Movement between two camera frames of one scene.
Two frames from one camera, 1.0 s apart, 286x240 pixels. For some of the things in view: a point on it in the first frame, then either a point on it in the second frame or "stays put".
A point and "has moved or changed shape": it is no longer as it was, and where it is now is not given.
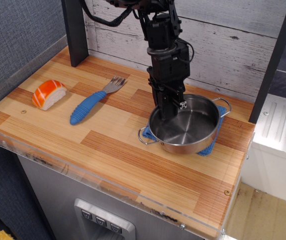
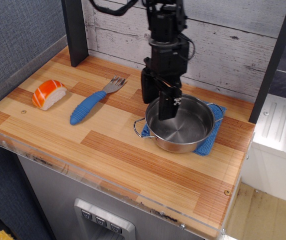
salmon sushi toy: x=48 y=94 stays put
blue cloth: x=146 y=132 -> x=206 y=147
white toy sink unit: x=273 y=164 stays put
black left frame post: x=76 y=31 stays put
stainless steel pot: x=192 y=130 has moved or changed shape
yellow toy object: x=0 y=235 stays put
